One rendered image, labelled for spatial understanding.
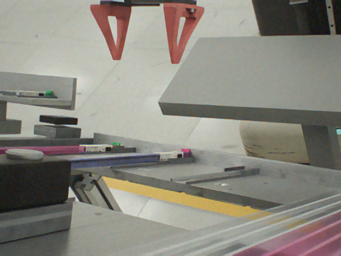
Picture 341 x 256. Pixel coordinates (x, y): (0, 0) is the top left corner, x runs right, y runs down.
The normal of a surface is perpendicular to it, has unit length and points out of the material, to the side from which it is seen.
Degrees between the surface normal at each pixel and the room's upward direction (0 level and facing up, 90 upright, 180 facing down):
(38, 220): 90
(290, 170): 46
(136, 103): 0
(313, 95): 0
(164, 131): 0
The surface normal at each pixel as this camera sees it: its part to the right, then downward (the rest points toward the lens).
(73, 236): 0.10, -0.99
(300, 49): -0.31, -0.72
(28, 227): 0.83, 0.11
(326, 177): -0.55, -0.01
